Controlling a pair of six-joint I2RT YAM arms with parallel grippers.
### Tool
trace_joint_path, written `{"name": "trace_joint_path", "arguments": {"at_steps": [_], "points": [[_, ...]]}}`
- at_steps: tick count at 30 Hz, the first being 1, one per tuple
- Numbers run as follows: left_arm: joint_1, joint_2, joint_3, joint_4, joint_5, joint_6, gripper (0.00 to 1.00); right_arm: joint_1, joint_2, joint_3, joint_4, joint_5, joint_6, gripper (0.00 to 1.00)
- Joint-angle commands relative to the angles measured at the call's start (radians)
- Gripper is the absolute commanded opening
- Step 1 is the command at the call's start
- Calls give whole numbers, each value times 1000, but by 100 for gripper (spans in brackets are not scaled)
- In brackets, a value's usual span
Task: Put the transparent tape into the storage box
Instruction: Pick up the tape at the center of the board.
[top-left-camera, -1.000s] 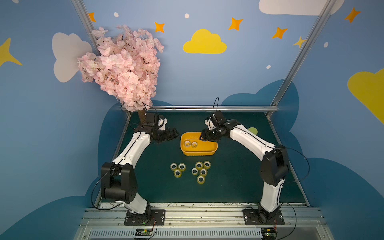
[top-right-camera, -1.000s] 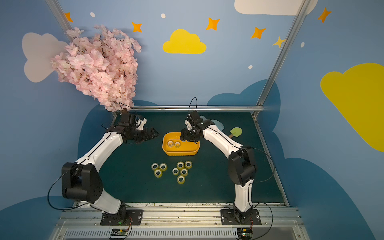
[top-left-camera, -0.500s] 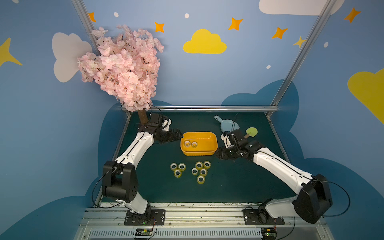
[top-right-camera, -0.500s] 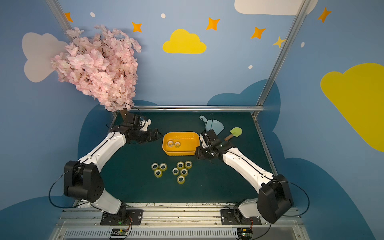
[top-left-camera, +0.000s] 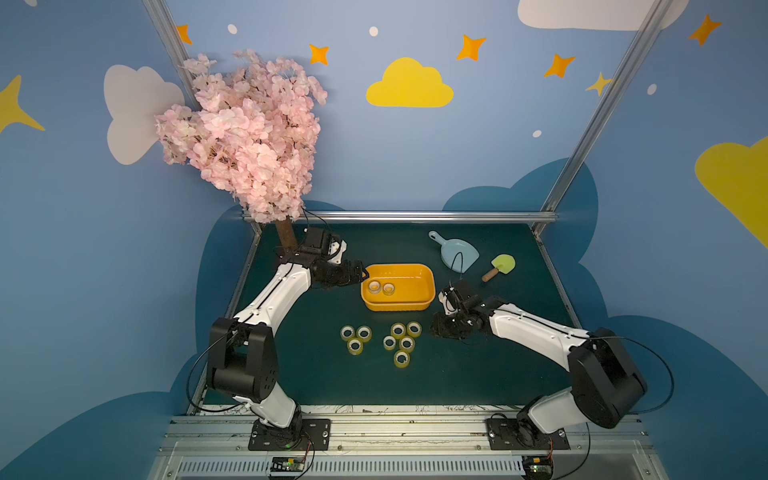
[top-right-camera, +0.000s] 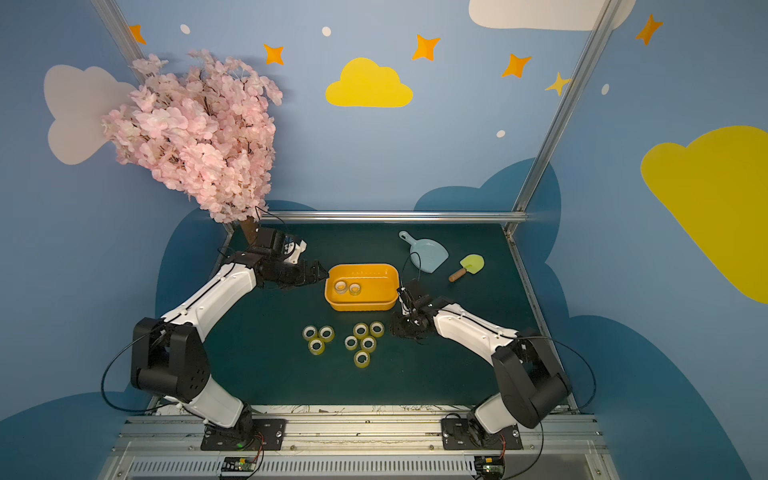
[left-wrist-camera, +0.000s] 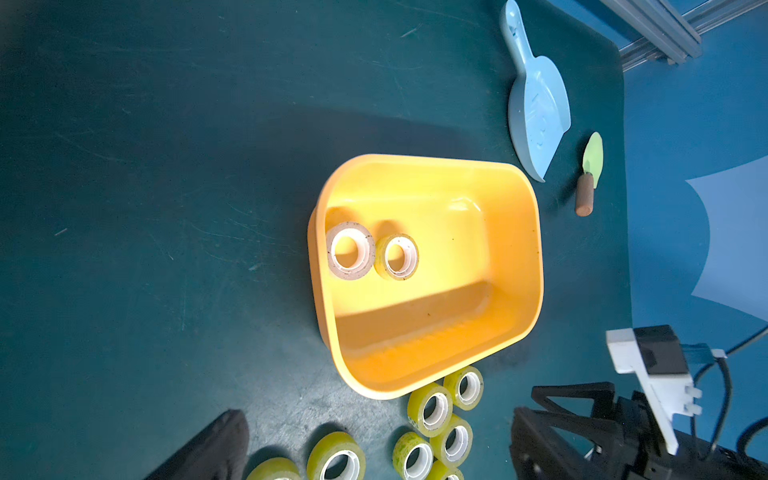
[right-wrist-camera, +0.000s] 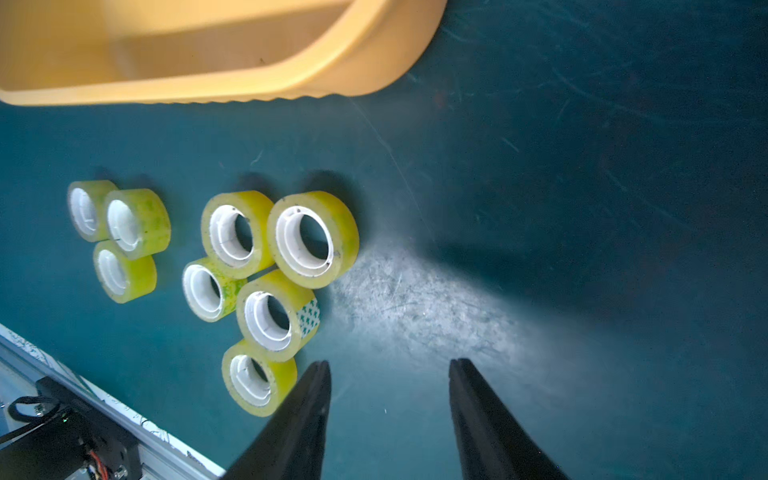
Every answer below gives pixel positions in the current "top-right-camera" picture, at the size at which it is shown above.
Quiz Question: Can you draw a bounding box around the tape roll left cluster front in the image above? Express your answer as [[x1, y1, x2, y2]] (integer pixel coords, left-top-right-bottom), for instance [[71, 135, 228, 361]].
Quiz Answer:
[[308, 338, 326, 356]]

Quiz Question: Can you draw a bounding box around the aluminium right corner post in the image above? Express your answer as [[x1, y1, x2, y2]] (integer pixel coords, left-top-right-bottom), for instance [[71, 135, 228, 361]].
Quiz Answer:
[[512, 0, 624, 217]]

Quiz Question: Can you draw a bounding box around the tape roll left cluster back-left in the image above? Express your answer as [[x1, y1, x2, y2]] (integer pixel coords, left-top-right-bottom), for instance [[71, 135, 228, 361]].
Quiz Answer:
[[302, 325, 318, 341]]

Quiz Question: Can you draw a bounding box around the green spatula wooden handle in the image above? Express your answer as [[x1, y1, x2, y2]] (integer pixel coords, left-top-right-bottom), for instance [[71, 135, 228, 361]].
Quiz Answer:
[[449, 254, 485, 283]]

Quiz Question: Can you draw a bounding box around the right green circuit board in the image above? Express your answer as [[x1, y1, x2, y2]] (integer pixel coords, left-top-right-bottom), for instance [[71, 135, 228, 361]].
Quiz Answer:
[[474, 456, 505, 480]]

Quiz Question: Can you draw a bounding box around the aluminium corner post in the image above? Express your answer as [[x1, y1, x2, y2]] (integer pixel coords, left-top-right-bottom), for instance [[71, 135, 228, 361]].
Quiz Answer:
[[90, 0, 144, 66], [512, 0, 624, 217]]

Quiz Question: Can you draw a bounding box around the light blue plastic dustpan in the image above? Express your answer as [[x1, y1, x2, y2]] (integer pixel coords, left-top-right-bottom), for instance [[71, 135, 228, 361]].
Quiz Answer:
[[398, 230, 449, 274]]

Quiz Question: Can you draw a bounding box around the aluminium left corner post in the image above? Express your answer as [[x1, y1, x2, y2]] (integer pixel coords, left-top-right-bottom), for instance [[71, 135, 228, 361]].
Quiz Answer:
[[90, 0, 144, 66]]

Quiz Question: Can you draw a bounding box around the tape roll left cluster back-right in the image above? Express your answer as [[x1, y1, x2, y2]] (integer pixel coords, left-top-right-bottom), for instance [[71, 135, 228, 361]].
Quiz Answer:
[[318, 326, 335, 342]]

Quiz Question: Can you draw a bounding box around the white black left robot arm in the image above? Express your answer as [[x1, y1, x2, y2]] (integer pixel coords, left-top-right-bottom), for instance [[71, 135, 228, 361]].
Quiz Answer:
[[130, 252, 329, 433]]

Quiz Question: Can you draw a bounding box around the yellow plastic storage box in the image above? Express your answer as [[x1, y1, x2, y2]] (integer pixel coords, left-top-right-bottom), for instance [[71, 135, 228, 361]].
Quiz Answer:
[[324, 264, 399, 312]]

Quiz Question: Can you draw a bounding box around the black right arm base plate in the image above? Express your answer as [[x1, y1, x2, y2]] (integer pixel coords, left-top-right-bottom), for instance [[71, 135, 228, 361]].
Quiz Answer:
[[440, 415, 523, 451]]

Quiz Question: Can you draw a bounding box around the left green circuit board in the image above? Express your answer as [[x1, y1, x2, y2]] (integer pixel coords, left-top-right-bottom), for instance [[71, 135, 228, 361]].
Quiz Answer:
[[221, 457, 257, 474]]

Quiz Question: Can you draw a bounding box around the aluminium back horizontal bar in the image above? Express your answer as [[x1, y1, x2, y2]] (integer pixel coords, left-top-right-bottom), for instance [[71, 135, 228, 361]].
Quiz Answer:
[[259, 211, 527, 224]]

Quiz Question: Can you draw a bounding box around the transparent tape roll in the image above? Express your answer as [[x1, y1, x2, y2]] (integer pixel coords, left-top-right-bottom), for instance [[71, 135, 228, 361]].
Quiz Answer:
[[334, 280, 349, 295]]

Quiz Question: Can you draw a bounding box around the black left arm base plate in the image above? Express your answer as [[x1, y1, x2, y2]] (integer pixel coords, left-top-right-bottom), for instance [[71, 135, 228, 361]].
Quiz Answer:
[[200, 417, 287, 452]]

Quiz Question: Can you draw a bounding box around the aluminium front rail frame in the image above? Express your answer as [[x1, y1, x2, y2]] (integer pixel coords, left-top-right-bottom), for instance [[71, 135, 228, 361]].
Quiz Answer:
[[99, 405, 619, 479]]

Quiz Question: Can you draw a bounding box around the green circuit board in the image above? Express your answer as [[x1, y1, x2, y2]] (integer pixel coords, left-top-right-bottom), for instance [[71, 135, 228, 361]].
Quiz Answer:
[[474, 456, 505, 480], [221, 457, 257, 474]]

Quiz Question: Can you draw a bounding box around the pink cherry blossom tree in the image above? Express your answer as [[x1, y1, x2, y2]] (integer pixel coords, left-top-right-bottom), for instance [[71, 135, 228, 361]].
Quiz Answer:
[[101, 50, 283, 224]]

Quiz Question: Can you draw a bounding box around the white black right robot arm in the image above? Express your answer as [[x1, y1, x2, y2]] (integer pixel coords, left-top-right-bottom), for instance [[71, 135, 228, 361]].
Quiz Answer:
[[391, 298, 572, 434]]

